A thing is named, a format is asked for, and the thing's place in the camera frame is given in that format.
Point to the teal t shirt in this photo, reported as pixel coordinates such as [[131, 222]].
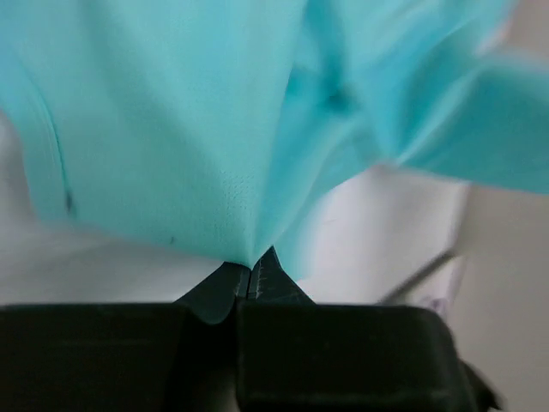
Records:
[[144, 143]]

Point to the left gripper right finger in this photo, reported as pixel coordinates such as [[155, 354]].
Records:
[[296, 355]]

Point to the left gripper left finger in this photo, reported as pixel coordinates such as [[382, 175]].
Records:
[[119, 357]]

